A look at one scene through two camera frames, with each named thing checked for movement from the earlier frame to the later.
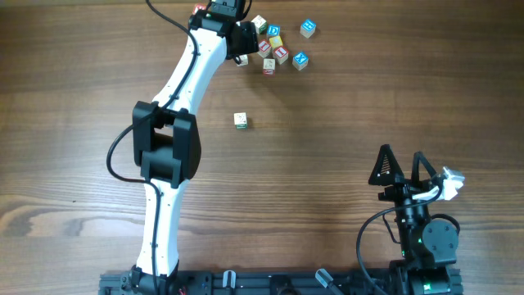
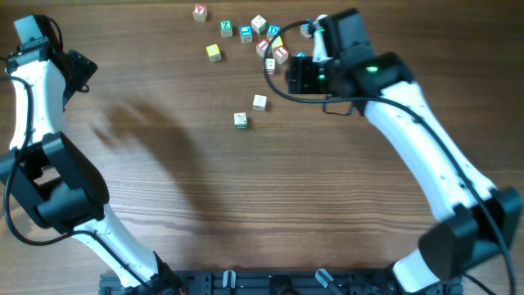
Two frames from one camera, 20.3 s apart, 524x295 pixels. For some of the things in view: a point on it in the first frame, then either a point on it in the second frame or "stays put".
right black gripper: [404, 187] → [299, 76]
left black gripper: [251, 42] → [83, 68]
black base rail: [283, 281] stays put
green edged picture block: [240, 120] stays put
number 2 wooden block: [244, 58] → [259, 102]
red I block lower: [281, 54] stays put
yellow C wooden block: [276, 41] stays put
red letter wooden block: [198, 6] stays put
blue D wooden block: [273, 29] stays put
